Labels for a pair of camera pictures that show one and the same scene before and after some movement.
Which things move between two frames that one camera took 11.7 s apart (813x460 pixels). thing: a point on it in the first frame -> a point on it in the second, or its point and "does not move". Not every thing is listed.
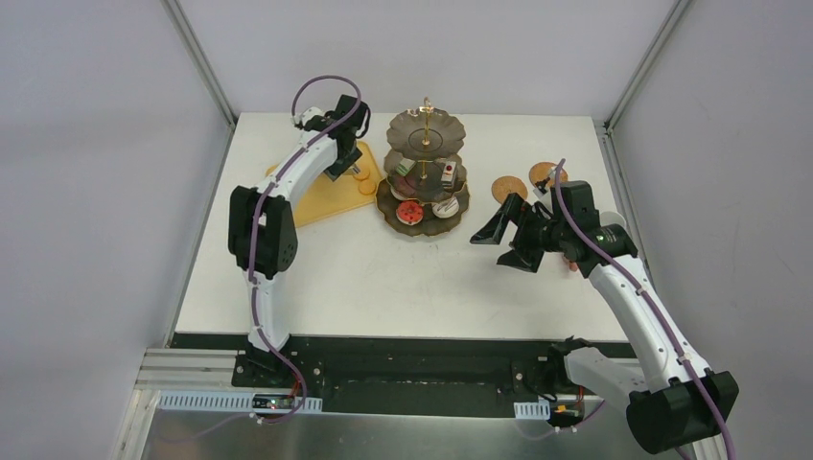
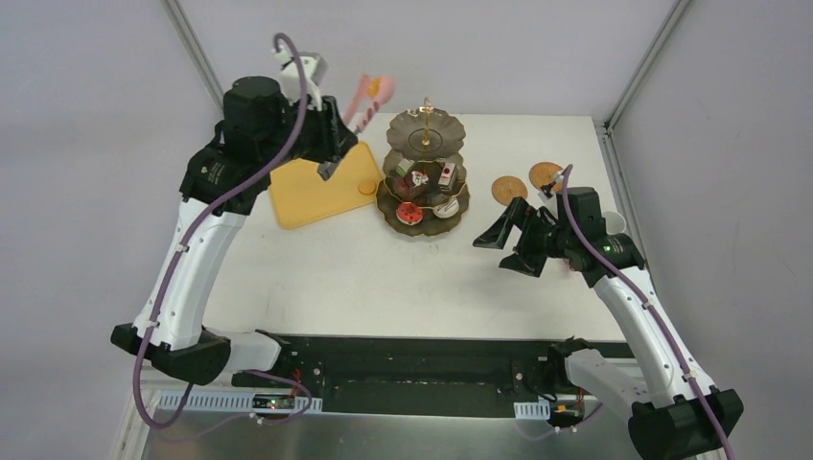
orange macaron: x=363 y=175 -> x=374 y=87
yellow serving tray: x=327 y=196 does not move
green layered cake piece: x=405 y=166 does not move
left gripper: x=346 y=161 -> x=332 y=141
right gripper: x=524 y=228 does not move
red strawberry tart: x=409 y=212 does not move
